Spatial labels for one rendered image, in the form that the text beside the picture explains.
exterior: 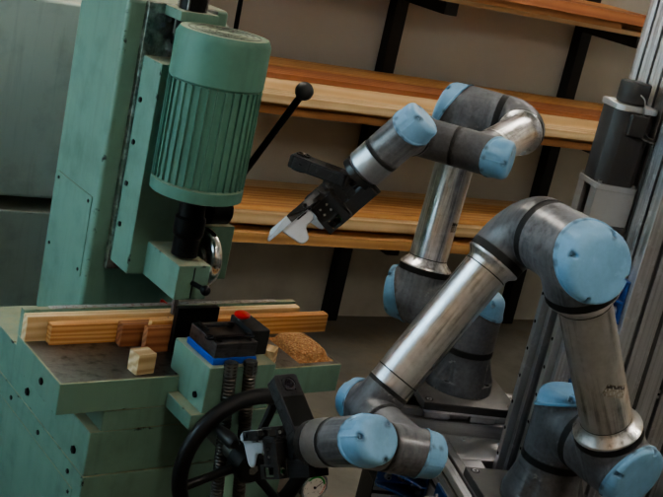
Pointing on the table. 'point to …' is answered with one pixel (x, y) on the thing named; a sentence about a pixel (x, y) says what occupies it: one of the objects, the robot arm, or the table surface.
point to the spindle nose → (188, 230)
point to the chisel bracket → (175, 271)
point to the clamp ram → (184, 318)
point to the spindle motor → (209, 114)
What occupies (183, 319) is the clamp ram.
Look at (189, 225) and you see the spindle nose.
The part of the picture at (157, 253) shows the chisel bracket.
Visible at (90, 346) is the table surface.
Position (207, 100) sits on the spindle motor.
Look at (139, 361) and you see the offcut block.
